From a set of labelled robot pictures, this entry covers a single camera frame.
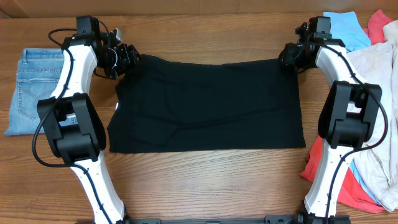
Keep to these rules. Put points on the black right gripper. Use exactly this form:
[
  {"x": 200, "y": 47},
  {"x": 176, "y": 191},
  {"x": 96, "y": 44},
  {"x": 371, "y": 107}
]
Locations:
[{"x": 286, "y": 59}]

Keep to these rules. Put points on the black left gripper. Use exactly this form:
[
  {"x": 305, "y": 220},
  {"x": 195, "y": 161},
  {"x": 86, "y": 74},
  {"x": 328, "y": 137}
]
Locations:
[{"x": 128, "y": 55}]

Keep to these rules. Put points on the black t-shirt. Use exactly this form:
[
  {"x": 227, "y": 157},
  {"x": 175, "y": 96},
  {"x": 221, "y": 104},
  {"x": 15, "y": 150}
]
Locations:
[{"x": 174, "y": 107}]

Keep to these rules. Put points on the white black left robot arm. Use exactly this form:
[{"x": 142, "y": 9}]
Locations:
[{"x": 70, "y": 122}]

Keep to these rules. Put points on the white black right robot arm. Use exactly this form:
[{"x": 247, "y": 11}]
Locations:
[{"x": 347, "y": 119}]

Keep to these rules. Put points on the light blue shirt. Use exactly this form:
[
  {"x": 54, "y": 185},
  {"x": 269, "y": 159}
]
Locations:
[{"x": 345, "y": 26}]

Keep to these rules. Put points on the folded blue denim jeans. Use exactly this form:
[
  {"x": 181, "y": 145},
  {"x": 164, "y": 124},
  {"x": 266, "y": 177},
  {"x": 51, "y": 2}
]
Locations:
[{"x": 38, "y": 72}]

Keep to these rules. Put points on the red shirt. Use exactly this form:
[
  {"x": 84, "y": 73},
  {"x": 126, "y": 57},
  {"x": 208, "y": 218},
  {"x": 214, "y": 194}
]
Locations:
[{"x": 370, "y": 183}]

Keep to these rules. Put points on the brown cardboard back wall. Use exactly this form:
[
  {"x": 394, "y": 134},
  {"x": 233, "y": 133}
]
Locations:
[{"x": 72, "y": 8}]

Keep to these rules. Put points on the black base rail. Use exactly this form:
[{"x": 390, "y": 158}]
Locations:
[{"x": 214, "y": 221}]

